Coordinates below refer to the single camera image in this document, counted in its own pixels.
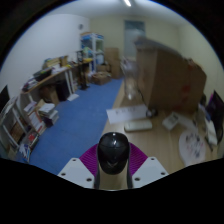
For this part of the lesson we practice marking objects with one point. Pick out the tall white shelf unit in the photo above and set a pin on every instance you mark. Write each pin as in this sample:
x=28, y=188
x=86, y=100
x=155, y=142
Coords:
x=92, y=46

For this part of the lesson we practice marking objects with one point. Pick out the black computer monitor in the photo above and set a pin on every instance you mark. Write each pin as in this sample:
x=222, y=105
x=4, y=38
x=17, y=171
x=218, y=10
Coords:
x=216, y=111

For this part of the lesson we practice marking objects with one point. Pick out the round white printed mouse pad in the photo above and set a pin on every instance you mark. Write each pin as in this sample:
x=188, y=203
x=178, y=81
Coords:
x=192, y=146

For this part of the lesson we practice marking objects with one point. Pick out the white shelf unit with books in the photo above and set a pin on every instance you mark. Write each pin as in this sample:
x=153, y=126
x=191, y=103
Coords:
x=20, y=128

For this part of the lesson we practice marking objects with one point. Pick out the stacked brown cardboard boxes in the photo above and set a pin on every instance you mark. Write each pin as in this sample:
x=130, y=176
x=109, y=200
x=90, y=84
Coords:
x=111, y=61

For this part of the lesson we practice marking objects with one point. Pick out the small white flat device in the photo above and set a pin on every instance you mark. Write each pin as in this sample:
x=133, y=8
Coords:
x=138, y=125

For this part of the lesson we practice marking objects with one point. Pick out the ceiling light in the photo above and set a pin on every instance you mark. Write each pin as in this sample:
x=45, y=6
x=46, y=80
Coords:
x=127, y=2

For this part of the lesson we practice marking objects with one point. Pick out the white paper sheet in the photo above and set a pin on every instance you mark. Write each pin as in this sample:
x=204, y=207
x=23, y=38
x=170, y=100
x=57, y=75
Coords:
x=125, y=114

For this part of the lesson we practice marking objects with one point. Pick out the large brown cardboard box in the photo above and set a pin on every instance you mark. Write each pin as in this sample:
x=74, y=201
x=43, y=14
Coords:
x=170, y=83

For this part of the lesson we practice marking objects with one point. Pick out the black computer mouse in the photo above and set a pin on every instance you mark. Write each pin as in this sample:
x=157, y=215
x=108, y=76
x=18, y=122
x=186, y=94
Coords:
x=113, y=151

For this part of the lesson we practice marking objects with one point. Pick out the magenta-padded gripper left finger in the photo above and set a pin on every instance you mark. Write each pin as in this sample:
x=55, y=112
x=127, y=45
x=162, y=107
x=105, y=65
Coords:
x=87, y=159

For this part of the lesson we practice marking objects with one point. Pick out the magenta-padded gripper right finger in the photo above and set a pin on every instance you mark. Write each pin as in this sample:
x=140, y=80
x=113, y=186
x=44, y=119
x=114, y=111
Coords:
x=138, y=160

